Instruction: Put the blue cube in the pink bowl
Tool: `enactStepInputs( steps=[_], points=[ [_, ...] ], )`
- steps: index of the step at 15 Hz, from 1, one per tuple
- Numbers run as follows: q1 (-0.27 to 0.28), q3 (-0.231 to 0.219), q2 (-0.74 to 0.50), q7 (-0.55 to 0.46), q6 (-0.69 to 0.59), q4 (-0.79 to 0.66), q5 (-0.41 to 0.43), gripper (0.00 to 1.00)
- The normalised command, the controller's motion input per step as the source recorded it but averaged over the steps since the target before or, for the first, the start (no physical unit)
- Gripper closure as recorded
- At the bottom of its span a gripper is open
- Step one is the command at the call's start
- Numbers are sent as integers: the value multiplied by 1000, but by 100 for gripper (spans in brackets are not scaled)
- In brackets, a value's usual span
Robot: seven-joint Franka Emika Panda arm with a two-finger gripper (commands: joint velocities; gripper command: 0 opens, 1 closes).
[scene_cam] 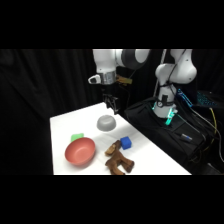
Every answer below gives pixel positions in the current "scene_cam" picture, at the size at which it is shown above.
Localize yellow cable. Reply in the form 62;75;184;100
207;107;224;155

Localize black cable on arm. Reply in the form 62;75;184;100
153;49;183;103

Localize pink bowl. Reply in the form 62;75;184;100
64;137;97;167

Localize brown plush toy animal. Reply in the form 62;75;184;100
104;139;136;176

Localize laptop with blue lit keyboard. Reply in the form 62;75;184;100
195;89;224;109

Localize grey bowl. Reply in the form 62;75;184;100
96;114;118;132

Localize green block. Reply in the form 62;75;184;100
70;132;85;143

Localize blue ribbon cable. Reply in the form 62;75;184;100
176;87;195;108

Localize black curtain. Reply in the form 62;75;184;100
0;49;224;176

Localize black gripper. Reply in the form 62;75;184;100
101;82;121;115

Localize black robot stand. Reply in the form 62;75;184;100
123;97;216;169

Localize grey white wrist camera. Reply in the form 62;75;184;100
87;74;101;85

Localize grey marker pen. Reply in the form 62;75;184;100
180;132;194;141

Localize blue cube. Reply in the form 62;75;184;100
120;136;133;150

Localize green light strip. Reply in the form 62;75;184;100
152;102;178;126

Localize yellow brown wrist mount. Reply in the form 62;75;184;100
116;75;133;87

